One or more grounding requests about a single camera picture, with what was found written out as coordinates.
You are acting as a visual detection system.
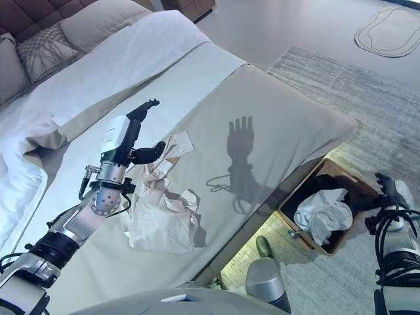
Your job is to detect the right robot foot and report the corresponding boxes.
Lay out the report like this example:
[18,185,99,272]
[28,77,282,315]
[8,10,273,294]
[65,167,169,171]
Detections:
[255,235,274,261]

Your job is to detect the cream printed garment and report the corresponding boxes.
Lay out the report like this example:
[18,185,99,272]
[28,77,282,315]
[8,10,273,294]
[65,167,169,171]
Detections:
[119,130,203,255]

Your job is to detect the beige pillow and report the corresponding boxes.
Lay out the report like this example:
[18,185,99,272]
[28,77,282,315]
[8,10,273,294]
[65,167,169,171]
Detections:
[60,0,154,55]

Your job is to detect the grey pillow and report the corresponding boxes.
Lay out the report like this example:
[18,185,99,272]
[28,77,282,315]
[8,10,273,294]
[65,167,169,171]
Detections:
[0,32,29,106]

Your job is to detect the grey robot body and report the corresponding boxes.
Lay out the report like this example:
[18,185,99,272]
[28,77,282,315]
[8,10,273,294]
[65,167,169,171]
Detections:
[68,257,293,315]

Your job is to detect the patterned decorative cushion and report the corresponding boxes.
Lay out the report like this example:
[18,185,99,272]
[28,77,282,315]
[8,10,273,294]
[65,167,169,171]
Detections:
[15,23,79,85]

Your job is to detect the grey pillows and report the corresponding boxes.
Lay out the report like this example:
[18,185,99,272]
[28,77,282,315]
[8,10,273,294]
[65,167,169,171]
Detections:
[0,0,145,43]

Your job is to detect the grey area rug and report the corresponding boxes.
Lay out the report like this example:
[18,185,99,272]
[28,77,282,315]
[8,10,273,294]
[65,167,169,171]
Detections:
[219,45,420,315]

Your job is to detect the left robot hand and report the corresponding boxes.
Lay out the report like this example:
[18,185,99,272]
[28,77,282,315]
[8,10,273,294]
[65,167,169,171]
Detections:
[99,98,167,165]

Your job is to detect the white garment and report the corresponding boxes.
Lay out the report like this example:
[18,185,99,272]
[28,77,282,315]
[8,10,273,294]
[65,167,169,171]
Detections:
[293,189,355,245]

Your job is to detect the wicker laundry basket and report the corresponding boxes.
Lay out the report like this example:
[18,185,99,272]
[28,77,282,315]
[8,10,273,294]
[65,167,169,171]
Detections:
[278,157,381,257]

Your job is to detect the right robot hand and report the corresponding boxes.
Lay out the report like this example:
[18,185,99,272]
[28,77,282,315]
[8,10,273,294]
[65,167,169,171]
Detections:
[352,172,413,213]

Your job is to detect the small beige floor mat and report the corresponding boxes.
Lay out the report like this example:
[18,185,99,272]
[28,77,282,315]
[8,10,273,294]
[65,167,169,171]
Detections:
[354,7,419,58]

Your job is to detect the white duvet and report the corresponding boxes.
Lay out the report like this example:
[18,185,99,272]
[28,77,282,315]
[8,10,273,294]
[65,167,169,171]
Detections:
[0,9,211,262]

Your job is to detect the brown wooden nightstand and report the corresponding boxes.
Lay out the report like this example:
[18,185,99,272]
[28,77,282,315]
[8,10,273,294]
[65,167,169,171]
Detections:
[160,0,217,23]

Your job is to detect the bed with beige cover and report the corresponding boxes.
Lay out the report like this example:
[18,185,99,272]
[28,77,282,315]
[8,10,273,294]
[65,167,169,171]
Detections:
[0,9,358,315]

